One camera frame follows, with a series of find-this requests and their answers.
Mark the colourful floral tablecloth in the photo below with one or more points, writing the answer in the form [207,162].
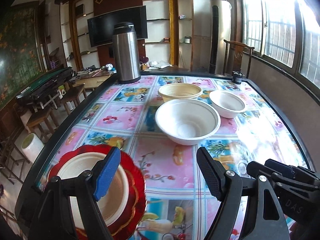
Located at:
[179,204]

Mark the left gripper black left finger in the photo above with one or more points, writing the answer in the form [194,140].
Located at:
[53,216]

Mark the black television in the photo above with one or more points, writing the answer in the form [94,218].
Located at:
[102,28]

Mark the cream disposable plate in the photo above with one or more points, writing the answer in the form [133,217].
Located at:
[113,203]

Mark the cream plastic colander basket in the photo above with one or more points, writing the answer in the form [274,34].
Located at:
[179,91]

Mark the large white bowl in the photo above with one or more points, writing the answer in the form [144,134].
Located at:
[187,121]

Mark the small black round object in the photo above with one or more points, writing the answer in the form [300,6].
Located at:
[237,77]

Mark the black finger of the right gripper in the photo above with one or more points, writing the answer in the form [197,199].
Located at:
[291,175]
[299,203]

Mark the stainless steel thermos jug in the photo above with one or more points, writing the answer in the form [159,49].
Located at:
[125,49]

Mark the low wooden tv cabinet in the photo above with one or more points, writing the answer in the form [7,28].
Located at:
[92,80]

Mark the dark wooden chair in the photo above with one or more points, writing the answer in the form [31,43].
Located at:
[237,57]

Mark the wooden stool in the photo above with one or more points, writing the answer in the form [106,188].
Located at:
[73,95]

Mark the tall floor air conditioner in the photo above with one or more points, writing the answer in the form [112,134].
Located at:
[221,30]

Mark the green mahjong table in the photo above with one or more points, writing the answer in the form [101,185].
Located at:
[44,86]

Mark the white cylindrical humidifier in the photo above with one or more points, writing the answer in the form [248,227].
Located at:
[32,146]

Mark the small white bowl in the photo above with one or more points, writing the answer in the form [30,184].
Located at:
[227,104]

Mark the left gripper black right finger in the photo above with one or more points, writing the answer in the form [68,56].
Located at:
[264,218]

